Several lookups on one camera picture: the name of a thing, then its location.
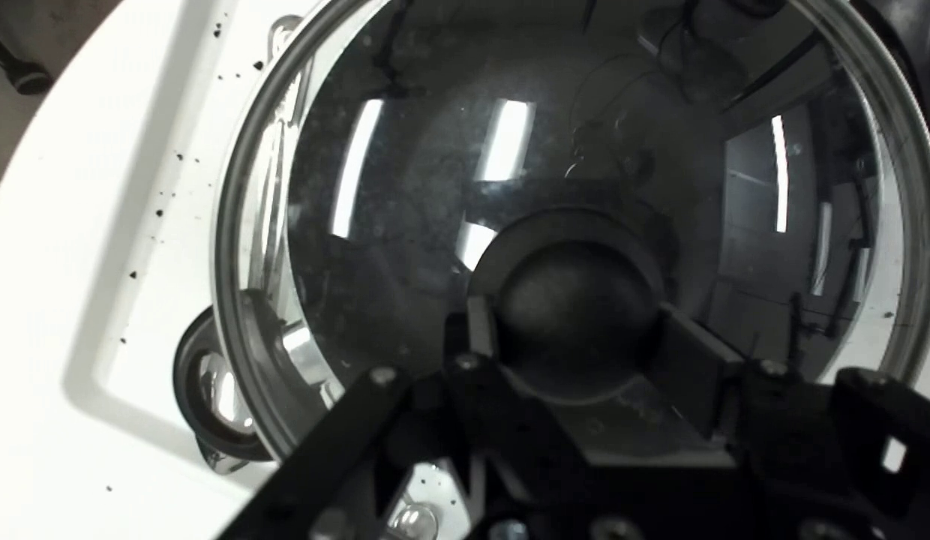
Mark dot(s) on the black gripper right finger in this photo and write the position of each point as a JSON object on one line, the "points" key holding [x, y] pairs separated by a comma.
{"points": [[844, 459]]}

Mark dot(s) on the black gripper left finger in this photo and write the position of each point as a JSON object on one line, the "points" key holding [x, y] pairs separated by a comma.
{"points": [[461, 440]]}

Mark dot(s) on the glass pot lid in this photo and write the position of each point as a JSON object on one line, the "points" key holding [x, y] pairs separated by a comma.
{"points": [[543, 198]]}

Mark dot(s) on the black cooking pot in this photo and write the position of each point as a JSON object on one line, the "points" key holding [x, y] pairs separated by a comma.
{"points": [[210, 392]]}

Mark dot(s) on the white plastic tray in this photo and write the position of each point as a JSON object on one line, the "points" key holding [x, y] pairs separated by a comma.
{"points": [[236, 208]]}

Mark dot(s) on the black object on floor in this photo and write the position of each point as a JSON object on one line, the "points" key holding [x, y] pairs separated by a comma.
{"points": [[24, 77]]}

